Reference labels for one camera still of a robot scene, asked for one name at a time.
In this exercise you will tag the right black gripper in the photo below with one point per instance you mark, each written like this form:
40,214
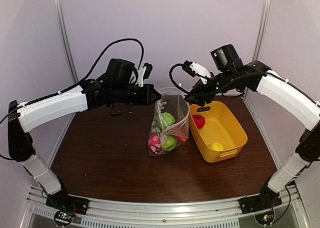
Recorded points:
196,90

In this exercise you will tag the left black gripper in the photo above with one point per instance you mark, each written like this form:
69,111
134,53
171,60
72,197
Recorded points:
146,99

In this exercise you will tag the green toy apple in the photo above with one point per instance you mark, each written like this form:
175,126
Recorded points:
165,120

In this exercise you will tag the clear zip top bag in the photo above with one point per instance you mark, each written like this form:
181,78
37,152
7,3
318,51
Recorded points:
172,101

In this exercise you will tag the orange toy carrot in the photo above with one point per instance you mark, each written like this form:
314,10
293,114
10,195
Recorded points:
179,135

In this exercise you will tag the red toy pepper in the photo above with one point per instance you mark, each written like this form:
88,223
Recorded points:
154,142

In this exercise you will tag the yellow plastic basket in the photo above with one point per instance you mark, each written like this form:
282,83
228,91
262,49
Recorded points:
220,126

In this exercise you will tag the small red toy tomato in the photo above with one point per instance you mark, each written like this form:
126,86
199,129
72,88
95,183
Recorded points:
199,121

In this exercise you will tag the light green toy squash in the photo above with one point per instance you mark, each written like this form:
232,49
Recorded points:
170,143

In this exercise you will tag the yellow toy lemon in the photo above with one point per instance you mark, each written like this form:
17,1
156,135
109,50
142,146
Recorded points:
216,146

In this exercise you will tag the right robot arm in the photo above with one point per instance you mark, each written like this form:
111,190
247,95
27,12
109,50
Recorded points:
293,106

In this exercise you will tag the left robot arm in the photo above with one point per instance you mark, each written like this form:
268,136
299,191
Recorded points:
27,116

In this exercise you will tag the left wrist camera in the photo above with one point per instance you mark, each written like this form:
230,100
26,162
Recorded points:
143,73

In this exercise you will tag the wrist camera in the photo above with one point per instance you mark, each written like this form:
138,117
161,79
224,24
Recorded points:
143,73
196,69

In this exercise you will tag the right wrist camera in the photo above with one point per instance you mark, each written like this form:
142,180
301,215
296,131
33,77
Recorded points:
196,69

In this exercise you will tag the right metal frame post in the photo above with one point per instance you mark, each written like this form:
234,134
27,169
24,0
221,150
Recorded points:
262,29

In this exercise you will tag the metal frame post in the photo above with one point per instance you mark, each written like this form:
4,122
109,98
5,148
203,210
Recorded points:
262,29
65,40

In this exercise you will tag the front aluminium rail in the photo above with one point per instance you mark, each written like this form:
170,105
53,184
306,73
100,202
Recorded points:
108,213

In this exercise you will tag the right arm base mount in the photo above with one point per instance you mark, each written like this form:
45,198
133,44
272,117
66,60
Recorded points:
258,202

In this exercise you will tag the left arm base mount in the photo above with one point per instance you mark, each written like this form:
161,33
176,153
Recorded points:
71,204

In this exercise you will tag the left metal frame post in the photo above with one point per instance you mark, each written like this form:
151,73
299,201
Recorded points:
65,40

